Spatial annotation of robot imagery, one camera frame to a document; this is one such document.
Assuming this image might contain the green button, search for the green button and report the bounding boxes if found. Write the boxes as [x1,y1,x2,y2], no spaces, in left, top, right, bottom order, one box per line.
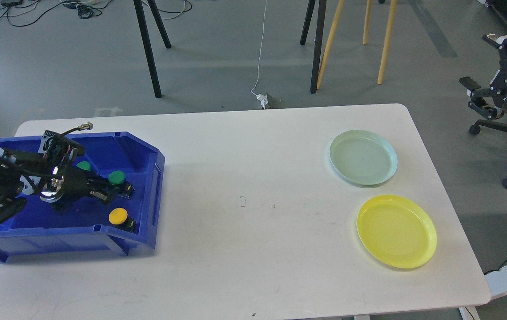
[75,161,92,172]
[107,170,134,199]

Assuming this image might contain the black table leg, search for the black table leg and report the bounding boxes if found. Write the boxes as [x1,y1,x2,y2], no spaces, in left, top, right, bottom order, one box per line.
[299,0,327,94]

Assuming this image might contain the black cables on floor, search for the black cables on floor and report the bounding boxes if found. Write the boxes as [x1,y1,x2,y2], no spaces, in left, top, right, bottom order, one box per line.
[0,0,192,45]

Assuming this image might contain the yellow plate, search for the yellow plate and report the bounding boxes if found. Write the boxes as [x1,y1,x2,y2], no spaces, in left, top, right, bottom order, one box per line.
[356,194,438,269]

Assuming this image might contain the white cable on floor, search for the white cable on floor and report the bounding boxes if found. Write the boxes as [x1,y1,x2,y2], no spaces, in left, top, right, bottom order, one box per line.
[250,0,268,109]

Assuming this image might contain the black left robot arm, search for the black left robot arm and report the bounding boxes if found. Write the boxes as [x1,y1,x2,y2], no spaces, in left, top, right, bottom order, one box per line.
[0,130,134,224]

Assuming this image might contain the yellow button front right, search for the yellow button front right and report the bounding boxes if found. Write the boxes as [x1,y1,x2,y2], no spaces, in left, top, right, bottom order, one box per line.
[109,208,137,233]

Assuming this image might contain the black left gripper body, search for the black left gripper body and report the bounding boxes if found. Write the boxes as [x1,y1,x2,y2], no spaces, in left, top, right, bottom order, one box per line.
[40,167,90,205]

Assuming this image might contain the blue plastic bin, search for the blue plastic bin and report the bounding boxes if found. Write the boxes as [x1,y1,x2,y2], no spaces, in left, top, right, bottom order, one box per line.
[0,132,165,263]

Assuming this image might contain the light green plate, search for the light green plate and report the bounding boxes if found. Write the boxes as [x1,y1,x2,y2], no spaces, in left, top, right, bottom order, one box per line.
[329,130,398,187]

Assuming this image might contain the yellow wooden chair legs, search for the yellow wooden chair legs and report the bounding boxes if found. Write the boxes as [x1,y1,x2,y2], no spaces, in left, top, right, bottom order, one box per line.
[316,0,398,90]

